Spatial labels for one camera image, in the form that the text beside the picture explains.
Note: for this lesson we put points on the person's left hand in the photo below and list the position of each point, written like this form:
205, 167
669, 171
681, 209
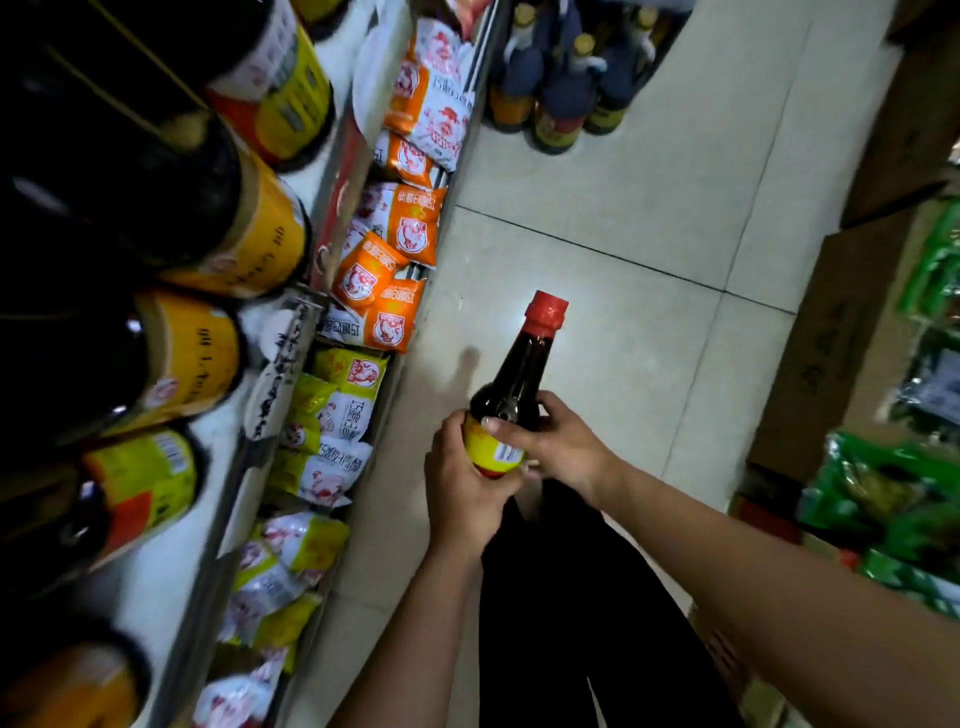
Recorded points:
461, 502

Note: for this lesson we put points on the person's right hand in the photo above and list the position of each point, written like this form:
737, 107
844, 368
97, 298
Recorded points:
570, 450

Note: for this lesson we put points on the red-cap soy bottle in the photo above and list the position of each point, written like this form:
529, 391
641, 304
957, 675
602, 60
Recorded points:
517, 382

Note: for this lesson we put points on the person's left forearm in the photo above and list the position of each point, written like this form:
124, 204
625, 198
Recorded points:
412, 645

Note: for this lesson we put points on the person's right forearm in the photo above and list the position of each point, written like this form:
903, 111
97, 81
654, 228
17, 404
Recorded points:
787, 600

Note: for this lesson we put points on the person's black trousers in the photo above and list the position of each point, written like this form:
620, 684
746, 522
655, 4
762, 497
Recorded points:
585, 637

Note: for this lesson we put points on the red yellow printed carton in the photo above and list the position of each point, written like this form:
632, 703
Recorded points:
765, 525

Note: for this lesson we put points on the handwritten white price tag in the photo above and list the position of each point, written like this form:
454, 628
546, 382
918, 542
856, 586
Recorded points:
281, 367

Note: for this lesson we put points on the row of seasoning sachets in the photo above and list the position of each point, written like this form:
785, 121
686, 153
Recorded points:
360, 300

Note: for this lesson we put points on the brown carton dark print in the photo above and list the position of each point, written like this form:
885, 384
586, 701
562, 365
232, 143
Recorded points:
832, 352

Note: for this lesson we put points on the row of short sauce jars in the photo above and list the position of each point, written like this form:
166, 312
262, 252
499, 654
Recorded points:
112, 375

